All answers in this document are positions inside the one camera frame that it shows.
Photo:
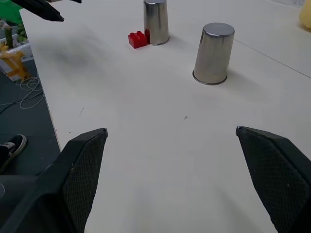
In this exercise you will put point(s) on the steel cup with brick beside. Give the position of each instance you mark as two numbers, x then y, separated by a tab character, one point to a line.
155	21

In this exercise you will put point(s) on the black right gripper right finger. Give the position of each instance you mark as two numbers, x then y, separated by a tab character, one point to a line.
277	174

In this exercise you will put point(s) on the pale yellow object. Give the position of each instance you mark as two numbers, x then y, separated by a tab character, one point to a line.
305	17

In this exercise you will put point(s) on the red toy building brick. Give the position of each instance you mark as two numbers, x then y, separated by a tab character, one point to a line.
138	39

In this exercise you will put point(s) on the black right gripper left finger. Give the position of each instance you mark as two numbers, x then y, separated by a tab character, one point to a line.
73	174

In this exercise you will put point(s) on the black and white sneaker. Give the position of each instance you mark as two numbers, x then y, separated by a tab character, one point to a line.
13	145

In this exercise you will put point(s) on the steel cup standing alone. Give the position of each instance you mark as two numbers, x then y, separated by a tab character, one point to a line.
214	54

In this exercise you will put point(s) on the green stalk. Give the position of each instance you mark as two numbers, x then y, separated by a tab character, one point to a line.
9	37

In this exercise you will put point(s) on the white box with yellow tape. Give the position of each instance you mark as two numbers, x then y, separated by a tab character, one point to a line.
13	64

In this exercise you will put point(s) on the green cloth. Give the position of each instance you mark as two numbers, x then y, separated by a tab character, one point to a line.
9	12

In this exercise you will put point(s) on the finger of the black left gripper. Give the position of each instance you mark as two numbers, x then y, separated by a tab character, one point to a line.
46	11

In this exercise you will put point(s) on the green banana bunch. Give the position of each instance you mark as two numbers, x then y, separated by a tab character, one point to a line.
22	32

